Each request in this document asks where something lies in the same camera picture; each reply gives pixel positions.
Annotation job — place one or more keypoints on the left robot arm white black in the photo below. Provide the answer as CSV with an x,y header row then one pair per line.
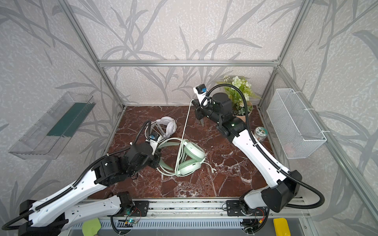
x,y
61,210

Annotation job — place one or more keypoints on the potted plant beige pot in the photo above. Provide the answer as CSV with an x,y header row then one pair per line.
x,y
237,102

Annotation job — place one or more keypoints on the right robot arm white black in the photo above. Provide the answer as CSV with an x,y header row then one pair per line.
x,y
283,184

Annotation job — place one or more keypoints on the white wire mesh basket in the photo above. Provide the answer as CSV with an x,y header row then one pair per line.
x,y
295,127

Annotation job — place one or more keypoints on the white over-ear headphones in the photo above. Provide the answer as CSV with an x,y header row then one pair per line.
x,y
165,127

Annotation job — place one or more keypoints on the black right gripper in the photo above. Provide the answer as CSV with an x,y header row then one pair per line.
x,y
202,111

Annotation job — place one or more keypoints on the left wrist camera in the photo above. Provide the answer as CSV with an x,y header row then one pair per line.
x,y
154,139

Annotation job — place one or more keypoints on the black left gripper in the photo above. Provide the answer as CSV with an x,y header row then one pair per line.
x,y
155,160

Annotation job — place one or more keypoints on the light green object front left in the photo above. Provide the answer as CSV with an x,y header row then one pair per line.
x,y
91,227

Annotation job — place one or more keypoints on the mint green over-ear headphones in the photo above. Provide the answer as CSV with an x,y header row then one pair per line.
x,y
189,159

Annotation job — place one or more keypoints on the yellow object at front edge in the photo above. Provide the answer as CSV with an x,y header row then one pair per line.
x,y
281,227

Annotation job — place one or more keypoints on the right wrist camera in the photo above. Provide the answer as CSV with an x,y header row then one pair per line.
x,y
202,95

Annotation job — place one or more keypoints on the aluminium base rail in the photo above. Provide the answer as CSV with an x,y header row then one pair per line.
x,y
199,213

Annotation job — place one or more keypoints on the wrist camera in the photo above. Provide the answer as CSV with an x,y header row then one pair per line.
x,y
202,95
154,139

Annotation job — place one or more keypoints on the small green white tin can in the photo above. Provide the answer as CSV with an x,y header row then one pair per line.
x,y
260,134

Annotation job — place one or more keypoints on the clear plastic wall shelf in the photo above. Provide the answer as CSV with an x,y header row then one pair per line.
x,y
46,139

